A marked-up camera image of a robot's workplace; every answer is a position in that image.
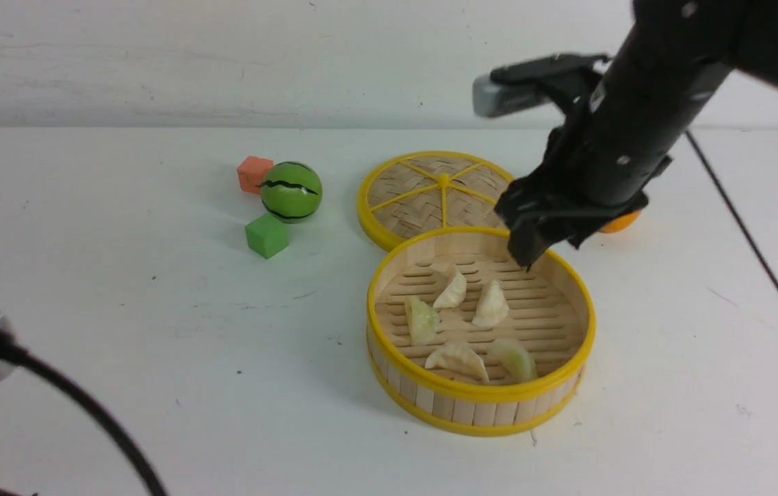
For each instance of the green striped watermelon ball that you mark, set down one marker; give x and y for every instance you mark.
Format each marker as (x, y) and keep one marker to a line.
(291, 191)

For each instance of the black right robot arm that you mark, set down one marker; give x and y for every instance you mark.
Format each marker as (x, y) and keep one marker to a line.
(623, 113)

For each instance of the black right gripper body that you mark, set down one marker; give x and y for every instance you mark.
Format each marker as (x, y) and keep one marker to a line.
(583, 182)

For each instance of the green foam cube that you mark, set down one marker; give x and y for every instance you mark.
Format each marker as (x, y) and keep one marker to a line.
(267, 236)

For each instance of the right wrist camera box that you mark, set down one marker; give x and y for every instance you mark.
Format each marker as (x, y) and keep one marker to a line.
(560, 79)

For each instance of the orange yellow toy pear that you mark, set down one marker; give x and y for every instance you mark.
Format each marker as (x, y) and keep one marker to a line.
(621, 223)

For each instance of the white dumpling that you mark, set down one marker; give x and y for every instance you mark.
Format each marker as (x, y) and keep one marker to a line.
(454, 292)
(492, 308)

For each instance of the woven bamboo steamer lid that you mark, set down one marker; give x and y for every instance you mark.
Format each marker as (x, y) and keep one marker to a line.
(415, 193)

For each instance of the orange foam cube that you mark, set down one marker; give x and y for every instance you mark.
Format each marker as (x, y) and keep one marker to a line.
(251, 173)

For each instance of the tan dumpling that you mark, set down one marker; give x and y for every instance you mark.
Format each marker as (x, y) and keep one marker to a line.
(460, 358)

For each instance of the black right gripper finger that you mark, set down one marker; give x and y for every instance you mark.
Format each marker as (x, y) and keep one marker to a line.
(530, 238)

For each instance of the bamboo steamer tray yellow rim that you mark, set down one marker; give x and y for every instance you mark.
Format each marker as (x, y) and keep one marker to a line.
(550, 312)

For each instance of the pale green dumpling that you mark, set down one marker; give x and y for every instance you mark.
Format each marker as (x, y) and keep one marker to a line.
(515, 358)
(423, 321)

